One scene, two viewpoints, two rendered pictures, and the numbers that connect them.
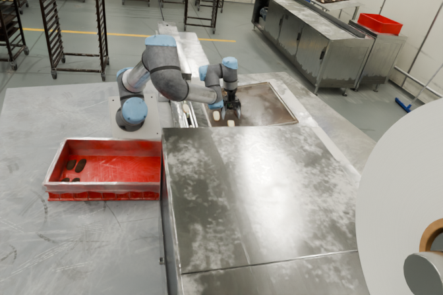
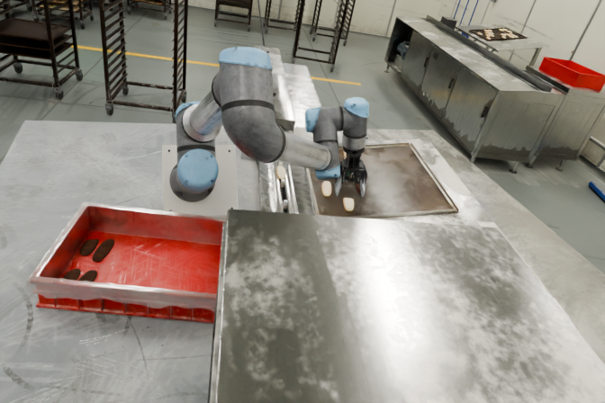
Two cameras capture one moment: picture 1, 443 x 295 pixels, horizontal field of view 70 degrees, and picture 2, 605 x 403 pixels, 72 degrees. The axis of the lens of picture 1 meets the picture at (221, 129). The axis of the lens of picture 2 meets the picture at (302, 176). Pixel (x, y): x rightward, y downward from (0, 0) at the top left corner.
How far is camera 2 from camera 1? 0.29 m
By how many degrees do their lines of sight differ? 5
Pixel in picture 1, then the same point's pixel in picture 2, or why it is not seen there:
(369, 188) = not seen: outside the picture
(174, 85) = (260, 135)
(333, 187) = (564, 372)
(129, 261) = not seen: outside the picture
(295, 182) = (481, 352)
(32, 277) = not seen: outside the picture
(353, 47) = (533, 103)
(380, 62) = (569, 129)
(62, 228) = (48, 360)
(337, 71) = (506, 137)
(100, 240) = (106, 391)
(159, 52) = (239, 76)
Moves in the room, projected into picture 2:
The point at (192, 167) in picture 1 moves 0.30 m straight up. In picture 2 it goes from (272, 299) to (313, 88)
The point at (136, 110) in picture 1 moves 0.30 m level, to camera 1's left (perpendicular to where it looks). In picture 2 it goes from (199, 169) to (103, 145)
